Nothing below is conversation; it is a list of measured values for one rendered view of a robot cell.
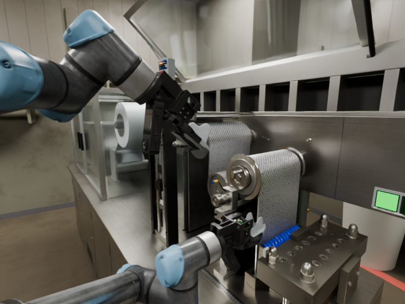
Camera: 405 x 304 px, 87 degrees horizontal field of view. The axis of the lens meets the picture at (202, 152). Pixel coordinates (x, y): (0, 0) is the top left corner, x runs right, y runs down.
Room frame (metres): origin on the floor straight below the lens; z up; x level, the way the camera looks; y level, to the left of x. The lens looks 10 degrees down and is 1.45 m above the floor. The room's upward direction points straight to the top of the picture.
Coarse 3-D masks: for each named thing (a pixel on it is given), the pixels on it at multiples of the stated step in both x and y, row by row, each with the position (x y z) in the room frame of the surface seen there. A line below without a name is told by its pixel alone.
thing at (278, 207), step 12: (276, 192) 0.67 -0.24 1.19; (288, 192) 0.72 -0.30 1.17; (264, 204) 0.63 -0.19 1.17; (276, 204) 0.67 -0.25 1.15; (288, 204) 0.72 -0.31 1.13; (264, 216) 0.63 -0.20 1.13; (276, 216) 0.68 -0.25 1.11; (288, 216) 0.72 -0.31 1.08; (276, 228) 0.68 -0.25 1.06; (288, 228) 0.73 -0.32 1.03; (264, 240) 0.64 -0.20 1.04
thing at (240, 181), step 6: (234, 168) 0.66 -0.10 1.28; (240, 168) 0.64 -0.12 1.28; (246, 168) 0.64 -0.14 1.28; (240, 174) 0.64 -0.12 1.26; (246, 174) 0.62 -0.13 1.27; (234, 180) 0.66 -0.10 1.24; (240, 180) 0.64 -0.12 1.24; (246, 180) 0.62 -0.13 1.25; (234, 186) 0.66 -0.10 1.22; (240, 186) 0.63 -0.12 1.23; (246, 186) 0.63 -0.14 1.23
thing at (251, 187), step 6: (234, 162) 0.68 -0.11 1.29; (240, 162) 0.66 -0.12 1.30; (246, 162) 0.64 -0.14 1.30; (252, 168) 0.62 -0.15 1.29; (228, 174) 0.70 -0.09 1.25; (252, 174) 0.62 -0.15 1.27; (252, 180) 0.62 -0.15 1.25; (252, 186) 0.62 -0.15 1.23; (240, 192) 0.66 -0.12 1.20; (246, 192) 0.64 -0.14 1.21
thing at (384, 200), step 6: (378, 192) 0.64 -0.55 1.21; (384, 192) 0.63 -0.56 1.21; (378, 198) 0.63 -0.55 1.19; (384, 198) 0.62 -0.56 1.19; (390, 198) 0.61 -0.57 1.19; (396, 198) 0.60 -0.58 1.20; (378, 204) 0.63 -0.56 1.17; (384, 204) 0.62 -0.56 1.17; (390, 204) 0.61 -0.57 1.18; (396, 204) 0.60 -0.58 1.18; (396, 210) 0.60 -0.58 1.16
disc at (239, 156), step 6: (234, 156) 0.69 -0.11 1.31; (240, 156) 0.66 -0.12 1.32; (246, 156) 0.65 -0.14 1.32; (228, 162) 0.71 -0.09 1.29; (252, 162) 0.63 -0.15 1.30; (228, 168) 0.71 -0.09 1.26; (258, 168) 0.61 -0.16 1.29; (258, 174) 0.61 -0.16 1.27; (228, 180) 0.71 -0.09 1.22; (258, 180) 0.61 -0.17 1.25; (258, 186) 0.61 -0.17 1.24; (252, 192) 0.62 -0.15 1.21; (258, 192) 0.61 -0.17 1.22; (246, 198) 0.64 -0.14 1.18; (252, 198) 0.62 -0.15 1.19
